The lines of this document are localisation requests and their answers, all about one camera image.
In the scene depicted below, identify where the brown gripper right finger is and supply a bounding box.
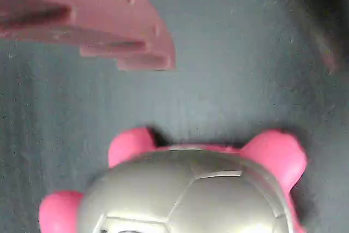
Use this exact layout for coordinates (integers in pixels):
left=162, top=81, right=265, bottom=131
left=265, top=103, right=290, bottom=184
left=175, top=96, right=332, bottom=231
left=272, top=0, right=349, bottom=75

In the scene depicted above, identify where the red turtle toy gold shell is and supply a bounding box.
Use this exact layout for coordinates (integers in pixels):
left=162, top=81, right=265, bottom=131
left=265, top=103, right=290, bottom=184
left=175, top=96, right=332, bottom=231
left=38, top=126, right=309, bottom=233

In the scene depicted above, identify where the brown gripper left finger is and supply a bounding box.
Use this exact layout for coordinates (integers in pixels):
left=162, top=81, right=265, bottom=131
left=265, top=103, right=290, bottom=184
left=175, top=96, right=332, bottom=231
left=0, top=0, right=177, bottom=71

